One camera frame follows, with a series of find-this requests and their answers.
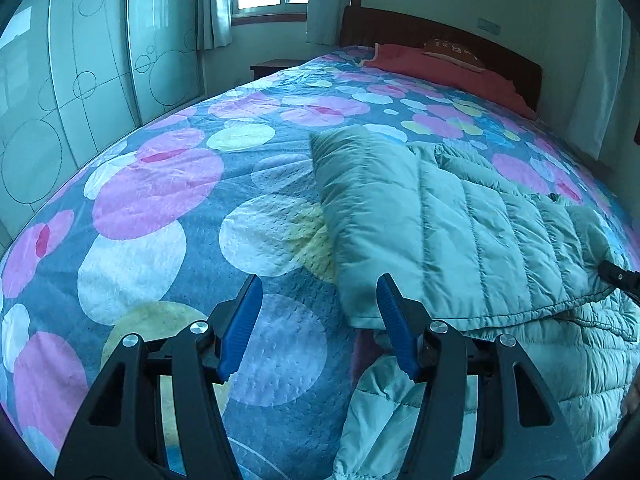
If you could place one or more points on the brown patterned pillow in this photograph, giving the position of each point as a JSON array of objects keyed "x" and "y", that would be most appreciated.
[{"x": 455, "y": 51}]

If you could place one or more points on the white wall switch plate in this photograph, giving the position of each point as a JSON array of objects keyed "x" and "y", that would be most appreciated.
[{"x": 488, "y": 25}]

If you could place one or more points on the glass sliding-door wardrobe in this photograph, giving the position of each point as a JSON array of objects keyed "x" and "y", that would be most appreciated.
[{"x": 75, "y": 85}]

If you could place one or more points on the dark wooden headboard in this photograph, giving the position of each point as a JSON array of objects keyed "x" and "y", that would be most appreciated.
[{"x": 400, "y": 27}]

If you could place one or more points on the red pillow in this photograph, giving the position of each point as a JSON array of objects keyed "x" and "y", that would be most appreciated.
[{"x": 450, "y": 74}]

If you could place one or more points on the circle-print bedspread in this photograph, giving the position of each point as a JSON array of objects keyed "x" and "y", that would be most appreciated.
[{"x": 150, "y": 200}]

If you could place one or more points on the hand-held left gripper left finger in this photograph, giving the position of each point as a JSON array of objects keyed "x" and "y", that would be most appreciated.
[{"x": 240, "y": 330}]

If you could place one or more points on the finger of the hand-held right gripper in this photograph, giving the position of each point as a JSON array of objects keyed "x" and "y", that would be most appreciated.
[{"x": 620, "y": 277}]

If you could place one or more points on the teal quilted down jacket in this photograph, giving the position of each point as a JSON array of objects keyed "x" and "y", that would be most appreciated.
[{"x": 450, "y": 240}]

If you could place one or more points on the wooden nightstand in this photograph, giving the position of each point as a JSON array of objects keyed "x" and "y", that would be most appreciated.
[{"x": 272, "y": 66}]

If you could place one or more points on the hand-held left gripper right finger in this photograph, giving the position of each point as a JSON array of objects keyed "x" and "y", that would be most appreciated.
[{"x": 397, "y": 330}]

